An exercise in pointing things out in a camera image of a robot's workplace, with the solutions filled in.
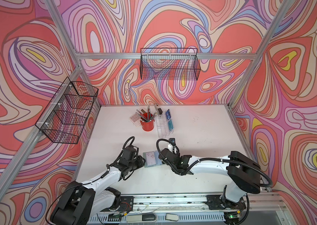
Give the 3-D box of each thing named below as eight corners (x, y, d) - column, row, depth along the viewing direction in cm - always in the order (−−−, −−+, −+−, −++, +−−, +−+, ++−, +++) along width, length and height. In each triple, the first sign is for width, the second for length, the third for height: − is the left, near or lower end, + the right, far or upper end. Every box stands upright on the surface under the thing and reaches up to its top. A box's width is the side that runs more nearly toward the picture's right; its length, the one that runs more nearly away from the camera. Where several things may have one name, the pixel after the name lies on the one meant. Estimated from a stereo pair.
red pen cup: (142, 131, 106) (140, 121, 97) (142, 122, 112) (141, 112, 103) (153, 131, 106) (153, 121, 97) (154, 122, 112) (153, 112, 103)
